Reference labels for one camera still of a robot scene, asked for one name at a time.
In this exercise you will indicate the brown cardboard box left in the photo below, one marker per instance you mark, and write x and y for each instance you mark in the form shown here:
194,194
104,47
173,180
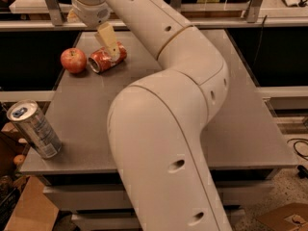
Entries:
33,211

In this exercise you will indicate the grey drawer cabinet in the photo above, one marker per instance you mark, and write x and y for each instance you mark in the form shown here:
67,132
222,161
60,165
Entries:
242,145

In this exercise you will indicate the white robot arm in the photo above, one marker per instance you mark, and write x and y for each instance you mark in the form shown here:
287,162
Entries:
154,125

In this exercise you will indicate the metal shelf rack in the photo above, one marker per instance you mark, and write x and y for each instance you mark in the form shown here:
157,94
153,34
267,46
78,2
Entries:
256,15

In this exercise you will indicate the red apple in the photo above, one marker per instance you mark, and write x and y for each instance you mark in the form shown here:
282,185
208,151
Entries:
73,60

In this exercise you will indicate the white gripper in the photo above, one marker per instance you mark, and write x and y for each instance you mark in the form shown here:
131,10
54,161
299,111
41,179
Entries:
90,13

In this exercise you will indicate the brown cardboard piece right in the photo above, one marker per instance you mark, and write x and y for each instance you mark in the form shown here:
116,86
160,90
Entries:
291,217

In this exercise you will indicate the tall silver energy drink can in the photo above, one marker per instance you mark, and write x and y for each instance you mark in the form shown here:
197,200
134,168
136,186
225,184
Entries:
30,121

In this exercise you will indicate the crushed red coke can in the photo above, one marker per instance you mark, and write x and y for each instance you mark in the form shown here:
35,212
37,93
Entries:
101,60

